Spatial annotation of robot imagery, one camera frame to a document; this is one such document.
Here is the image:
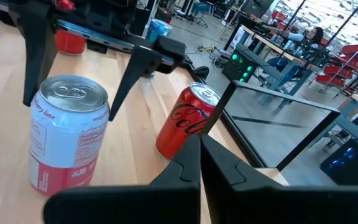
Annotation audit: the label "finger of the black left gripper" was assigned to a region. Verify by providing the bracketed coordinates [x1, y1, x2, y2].
[108, 34, 187, 123]
[13, 5, 58, 108]

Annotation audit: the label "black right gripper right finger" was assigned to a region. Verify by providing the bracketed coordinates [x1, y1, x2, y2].
[200, 134, 358, 224]

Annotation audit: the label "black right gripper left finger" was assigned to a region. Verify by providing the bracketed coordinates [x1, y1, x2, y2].
[44, 133, 202, 224]

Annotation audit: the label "red black-script cola can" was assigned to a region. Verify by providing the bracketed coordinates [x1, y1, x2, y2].
[155, 82, 222, 161]
[53, 29, 87, 56]

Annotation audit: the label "blue silver energy drink can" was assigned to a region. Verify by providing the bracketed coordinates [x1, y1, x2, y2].
[144, 17, 173, 78]

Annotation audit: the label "white pink raspberry seltzer can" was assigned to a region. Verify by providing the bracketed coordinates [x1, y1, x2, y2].
[28, 73, 111, 197]

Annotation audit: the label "blue office chair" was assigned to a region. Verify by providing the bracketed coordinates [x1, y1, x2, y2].
[186, 0, 213, 27]

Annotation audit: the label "black computer tower blue lights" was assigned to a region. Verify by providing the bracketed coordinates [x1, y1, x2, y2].
[319, 138, 358, 187]

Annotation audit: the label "black computer tower green lights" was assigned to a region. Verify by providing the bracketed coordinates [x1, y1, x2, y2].
[221, 43, 260, 84]

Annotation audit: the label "red storage bin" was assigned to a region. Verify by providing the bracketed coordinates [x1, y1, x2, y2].
[271, 11, 287, 22]
[341, 44, 358, 62]
[330, 55, 358, 71]
[315, 74, 346, 88]
[323, 65, 354, 80]

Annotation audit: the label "person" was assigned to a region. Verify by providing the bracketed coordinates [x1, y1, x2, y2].
[267, 26, 325, 75]

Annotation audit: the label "black rectangular shelf end frame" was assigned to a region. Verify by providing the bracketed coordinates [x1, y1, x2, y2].
[200, 79, 341, 171]

